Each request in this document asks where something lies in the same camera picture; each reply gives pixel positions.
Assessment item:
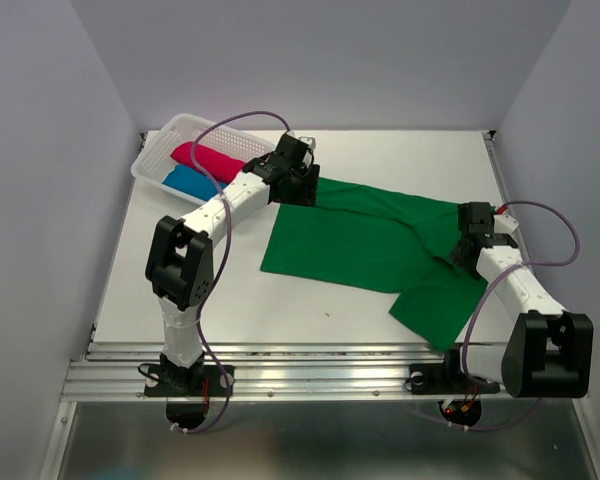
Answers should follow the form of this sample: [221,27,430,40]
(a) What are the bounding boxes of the green t shirt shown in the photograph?
[260,178,486,351]

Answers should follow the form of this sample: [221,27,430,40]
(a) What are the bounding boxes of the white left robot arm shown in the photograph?
[145,133,320,396]

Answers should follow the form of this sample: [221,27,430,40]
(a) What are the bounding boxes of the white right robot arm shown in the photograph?
[440,202,594,398]

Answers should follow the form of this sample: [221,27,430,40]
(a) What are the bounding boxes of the rolled red t shirt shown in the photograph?
[171,142,245,184]

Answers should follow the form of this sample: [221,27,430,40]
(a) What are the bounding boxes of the rolled blue t shirt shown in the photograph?
[162,165,218,201]

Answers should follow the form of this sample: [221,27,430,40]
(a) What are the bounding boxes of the white perforated plastic basket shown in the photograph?
[131,114,275,205]

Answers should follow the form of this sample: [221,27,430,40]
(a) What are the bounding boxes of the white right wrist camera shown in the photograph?
[494,205,519,235]

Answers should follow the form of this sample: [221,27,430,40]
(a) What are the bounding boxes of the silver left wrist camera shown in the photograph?
[296,135,316,151]

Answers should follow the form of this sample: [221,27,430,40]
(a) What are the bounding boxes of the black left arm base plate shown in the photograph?
[137,363,235,399]

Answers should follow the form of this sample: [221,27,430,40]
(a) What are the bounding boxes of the aluminium frame rail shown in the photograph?
[59,342,591,401]

